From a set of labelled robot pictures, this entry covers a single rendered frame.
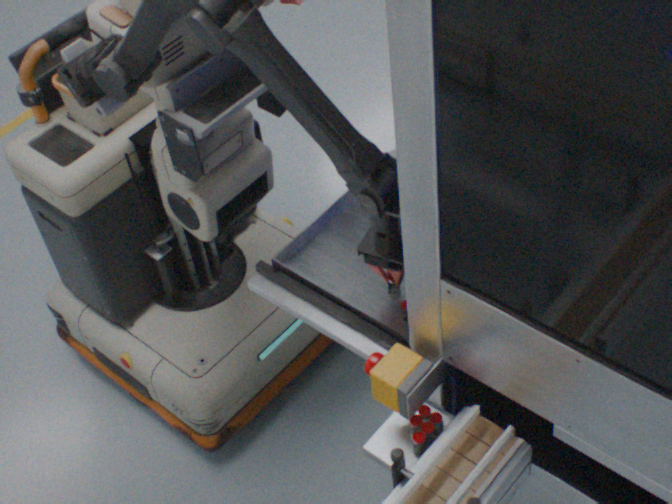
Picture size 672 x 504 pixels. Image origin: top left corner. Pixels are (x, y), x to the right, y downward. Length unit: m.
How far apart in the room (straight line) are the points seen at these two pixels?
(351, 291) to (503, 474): 0.48
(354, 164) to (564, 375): 0.45
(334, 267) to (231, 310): 0.81
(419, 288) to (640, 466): 0.39
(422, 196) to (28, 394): 1.90
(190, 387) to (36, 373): 0.67
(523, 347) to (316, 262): 0.60
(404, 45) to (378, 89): 2.53
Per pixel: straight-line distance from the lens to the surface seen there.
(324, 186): 3.32
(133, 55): 1.72
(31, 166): 2.39
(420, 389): 1.52
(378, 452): 1.62
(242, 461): 2.69
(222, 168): 2.23
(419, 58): 1.16
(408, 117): 1.23
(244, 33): 1.46
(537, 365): 1.40
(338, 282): 1.84
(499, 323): 1.38
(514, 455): 1.55
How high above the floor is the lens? 2.26
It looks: 47 degrees down
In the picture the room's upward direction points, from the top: 8 degrees counter-clockwise
